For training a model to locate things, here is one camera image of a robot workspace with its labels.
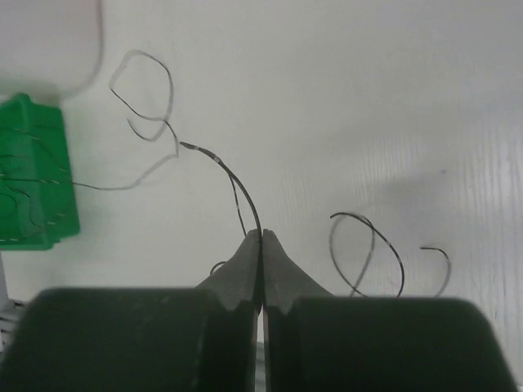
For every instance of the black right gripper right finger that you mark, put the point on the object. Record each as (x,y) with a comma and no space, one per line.
(315,341)

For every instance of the white slotted cable duct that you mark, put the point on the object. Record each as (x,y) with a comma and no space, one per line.
(10,312)

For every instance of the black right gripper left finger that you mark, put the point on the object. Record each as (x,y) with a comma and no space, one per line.
(199,338)

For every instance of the green plastic tray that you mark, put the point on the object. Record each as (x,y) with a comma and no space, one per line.
(38,203)

